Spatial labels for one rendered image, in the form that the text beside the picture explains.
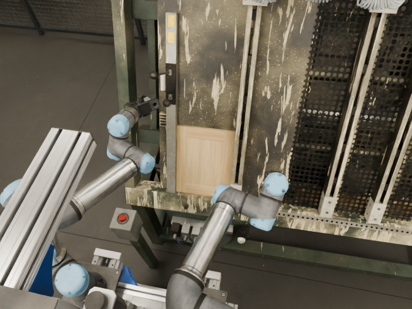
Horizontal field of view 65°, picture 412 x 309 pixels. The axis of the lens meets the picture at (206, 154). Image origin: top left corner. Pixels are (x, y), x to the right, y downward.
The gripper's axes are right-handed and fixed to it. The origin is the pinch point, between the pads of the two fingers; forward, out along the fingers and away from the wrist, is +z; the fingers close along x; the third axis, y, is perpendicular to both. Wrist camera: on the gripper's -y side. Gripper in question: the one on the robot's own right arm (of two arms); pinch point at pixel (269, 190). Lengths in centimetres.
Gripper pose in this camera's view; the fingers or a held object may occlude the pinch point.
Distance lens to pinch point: 141.0
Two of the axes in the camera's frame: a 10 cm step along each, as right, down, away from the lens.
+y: 1.6, -9.8, 0.9
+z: 1.3, 1.1, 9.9
